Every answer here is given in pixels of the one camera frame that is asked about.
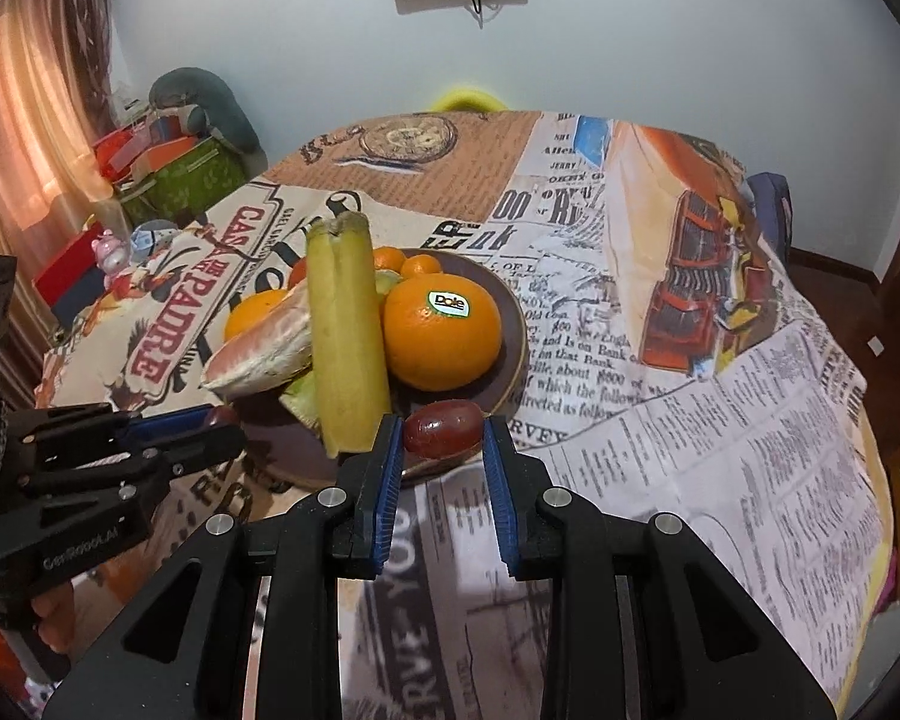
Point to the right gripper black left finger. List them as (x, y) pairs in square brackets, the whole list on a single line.
[(239, 595)]

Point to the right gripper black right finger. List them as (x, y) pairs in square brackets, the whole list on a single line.
[(645, 621)]

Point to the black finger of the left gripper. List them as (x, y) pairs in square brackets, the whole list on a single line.
[(194, 451), (176, 421)]

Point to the red grape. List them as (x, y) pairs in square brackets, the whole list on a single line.
[(443, 430), (221, 415)]

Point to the dark purple plate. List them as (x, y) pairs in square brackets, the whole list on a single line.
[(282, 449)]

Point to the short green sugarcane piece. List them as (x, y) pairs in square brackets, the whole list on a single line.
[(299, 399)]

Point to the large orange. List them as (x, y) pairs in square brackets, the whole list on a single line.
[(248, 313)]

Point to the peeled pomelo segment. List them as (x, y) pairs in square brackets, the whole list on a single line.
[(270, 354)]

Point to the pink toy figure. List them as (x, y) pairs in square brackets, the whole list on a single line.
[(111, 253)]

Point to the red box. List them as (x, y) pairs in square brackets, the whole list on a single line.
[(69, 265)]

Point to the long yellow sugarcane piece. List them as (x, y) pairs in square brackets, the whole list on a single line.
[(351, 382)]

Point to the red tomato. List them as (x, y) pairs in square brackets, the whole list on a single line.
[(298, 272)]

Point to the orange box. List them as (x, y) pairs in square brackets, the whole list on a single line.
[(155, 157)]

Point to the printed patchwork tablecloth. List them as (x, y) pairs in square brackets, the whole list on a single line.
[(671, 366)]

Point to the small mandarin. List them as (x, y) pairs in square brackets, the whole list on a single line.
[(389, 259), (419, 266)]

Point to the orange with Dole sticker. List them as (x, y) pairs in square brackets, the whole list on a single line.
[(441, 331)]

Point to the grey plush toy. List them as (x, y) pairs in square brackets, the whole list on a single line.
[(194, 86)]

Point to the pink curtain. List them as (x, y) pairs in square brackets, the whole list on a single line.
[(49, 177)]

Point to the yellow chair back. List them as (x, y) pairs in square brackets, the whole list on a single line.
[(463, 99)]

